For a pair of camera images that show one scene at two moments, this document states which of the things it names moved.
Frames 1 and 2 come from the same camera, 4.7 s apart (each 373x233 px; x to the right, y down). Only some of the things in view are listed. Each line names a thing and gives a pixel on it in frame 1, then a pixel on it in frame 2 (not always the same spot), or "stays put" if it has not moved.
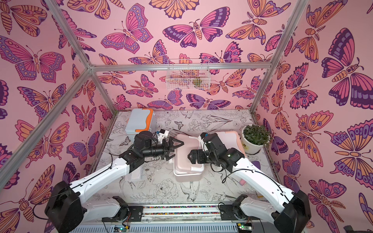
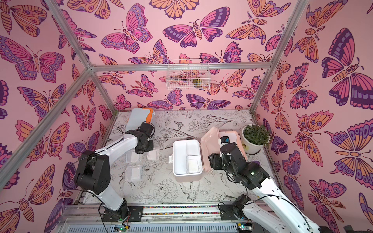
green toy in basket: (196, 82) stays put
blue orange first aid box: (140, 120) stays put
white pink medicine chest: (230, 139) stays put
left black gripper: (170, 141) -> (151, 148)
